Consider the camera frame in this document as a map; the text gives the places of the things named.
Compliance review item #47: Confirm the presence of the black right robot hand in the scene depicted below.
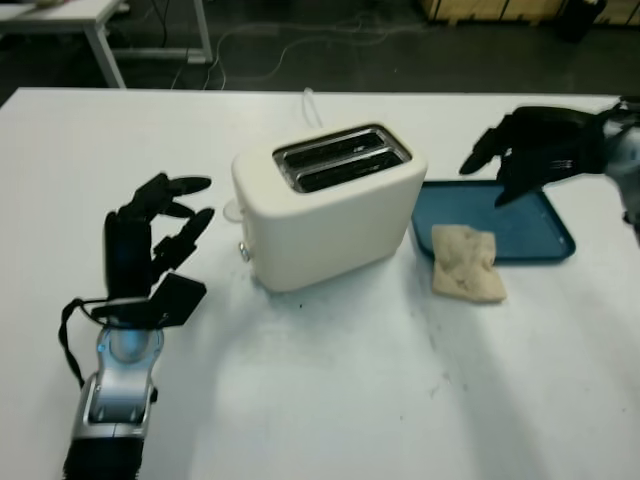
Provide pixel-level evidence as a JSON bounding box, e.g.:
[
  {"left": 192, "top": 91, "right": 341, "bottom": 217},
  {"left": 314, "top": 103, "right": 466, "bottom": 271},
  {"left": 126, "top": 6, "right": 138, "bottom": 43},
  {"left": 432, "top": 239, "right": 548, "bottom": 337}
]
[{"left": 458, "top": 105, "right": 609, "bottom": 208}]

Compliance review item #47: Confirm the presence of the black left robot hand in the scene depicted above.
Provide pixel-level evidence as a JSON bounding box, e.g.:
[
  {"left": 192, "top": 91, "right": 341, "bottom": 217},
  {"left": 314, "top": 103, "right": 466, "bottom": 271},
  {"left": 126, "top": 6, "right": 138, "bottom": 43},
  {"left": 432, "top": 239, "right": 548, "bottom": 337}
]
[{"left": 89, "top": 173, "right": 216, "bottom": 331}]

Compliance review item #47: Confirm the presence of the white bread slice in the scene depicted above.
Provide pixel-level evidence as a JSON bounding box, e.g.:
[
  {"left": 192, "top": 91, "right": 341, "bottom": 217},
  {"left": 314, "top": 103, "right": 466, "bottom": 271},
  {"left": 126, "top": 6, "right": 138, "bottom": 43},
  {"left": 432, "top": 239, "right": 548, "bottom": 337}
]
[{"left": 430, "top": 223, "right": 508, "bottom": 304}]

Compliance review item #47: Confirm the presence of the dark blue plastic tray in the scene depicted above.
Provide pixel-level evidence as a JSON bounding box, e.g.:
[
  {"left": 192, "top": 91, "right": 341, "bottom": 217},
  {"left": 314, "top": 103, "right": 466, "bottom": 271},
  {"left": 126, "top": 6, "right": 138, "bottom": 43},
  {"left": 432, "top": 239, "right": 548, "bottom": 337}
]
[{"left": 409, "top": 179, "right": 577, "bottom": 265}]

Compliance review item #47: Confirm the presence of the white toaster lever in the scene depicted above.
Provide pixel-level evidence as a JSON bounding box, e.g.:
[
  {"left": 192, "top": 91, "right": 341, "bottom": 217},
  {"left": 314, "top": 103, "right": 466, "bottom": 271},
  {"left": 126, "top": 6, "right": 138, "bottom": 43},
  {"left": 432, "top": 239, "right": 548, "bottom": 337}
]
[{"left": 222, "top": 197, "right": 247, "bottom": 224}]

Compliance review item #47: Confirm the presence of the cream white toaster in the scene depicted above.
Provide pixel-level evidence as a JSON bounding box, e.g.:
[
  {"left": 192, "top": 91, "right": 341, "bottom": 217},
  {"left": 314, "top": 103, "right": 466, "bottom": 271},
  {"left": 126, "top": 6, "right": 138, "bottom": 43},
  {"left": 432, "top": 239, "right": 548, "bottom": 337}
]
[{"left": 231, "top": 122, "right": 430, "bottom": 294}]

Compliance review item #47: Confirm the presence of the black bin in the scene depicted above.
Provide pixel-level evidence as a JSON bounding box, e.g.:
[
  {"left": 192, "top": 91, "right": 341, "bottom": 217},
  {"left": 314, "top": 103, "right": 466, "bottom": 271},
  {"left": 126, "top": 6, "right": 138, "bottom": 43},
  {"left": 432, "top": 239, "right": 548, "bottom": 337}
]
[{"left": 554, "top": 0, "right": 609, "bottom": 44}]

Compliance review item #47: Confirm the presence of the wooden crate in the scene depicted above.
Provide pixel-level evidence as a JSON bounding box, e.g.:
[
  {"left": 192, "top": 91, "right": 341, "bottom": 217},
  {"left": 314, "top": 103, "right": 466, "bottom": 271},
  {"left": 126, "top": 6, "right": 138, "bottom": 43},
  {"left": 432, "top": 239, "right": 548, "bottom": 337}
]
[{"left": 418, "top": 0, "right": 640, "bottom": 26}]

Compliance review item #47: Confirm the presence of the white desk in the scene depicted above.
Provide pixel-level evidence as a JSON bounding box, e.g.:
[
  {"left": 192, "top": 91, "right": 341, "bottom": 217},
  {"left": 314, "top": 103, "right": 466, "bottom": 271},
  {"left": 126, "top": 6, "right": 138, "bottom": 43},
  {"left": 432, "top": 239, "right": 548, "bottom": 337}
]
[{"left": 0, "top": 0, "right": 214, "bottom": 90}]

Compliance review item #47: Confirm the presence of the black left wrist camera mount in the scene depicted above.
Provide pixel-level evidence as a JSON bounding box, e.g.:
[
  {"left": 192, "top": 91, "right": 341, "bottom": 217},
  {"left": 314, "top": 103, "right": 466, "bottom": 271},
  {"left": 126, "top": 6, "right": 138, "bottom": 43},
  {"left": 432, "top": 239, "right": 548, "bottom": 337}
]
[{"left": 147, "top": 272, "right": 208, "bottom": 330}]

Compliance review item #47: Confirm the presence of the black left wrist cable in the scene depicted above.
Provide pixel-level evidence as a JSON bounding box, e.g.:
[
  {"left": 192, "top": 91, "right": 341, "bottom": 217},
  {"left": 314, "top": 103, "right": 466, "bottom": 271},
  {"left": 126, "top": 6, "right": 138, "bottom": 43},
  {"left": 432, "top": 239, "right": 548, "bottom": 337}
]
[{"left": 58, "top": 298, "right": 119, "bottom": 386}]

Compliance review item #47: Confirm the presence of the white toaster power cord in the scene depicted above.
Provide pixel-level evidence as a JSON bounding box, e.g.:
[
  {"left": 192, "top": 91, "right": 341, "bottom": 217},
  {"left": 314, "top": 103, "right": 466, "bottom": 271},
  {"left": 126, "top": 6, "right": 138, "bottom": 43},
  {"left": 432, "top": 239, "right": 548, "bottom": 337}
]
[{"left": 302, "top": 87, "right": 326, "bottom": 129}]

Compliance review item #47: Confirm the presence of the white floor cable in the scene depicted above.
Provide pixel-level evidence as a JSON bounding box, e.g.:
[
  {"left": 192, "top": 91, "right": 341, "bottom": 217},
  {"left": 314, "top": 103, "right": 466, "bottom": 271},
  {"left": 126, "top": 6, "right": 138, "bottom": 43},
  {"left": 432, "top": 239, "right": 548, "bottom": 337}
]
[{"left": 197, "top": 12, "right": 444, "bottom": 91}]

